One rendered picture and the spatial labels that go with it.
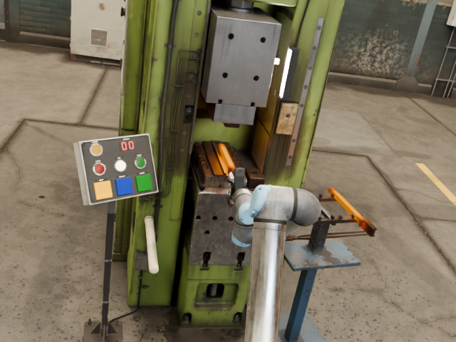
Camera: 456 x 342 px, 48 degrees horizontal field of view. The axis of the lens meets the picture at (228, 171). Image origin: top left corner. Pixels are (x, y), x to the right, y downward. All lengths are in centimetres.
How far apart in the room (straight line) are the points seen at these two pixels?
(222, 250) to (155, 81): 95
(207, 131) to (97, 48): 501
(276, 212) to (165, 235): 129
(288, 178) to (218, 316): 90
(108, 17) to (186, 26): 532
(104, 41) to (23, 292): 508
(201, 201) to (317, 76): 87
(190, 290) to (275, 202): 131
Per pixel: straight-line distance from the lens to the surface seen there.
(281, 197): 174
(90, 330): 307
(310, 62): 266
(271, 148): 276
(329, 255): 278
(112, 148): 235
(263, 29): 240
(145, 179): 240
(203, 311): 304
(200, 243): 273
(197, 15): 247
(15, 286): 341
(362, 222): 261
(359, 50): 891
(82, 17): 782
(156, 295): 318
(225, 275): 289
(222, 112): 247
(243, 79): 243
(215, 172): 262
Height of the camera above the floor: 213
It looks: 26 degrees down
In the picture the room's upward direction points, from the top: 10 degrees clockwise
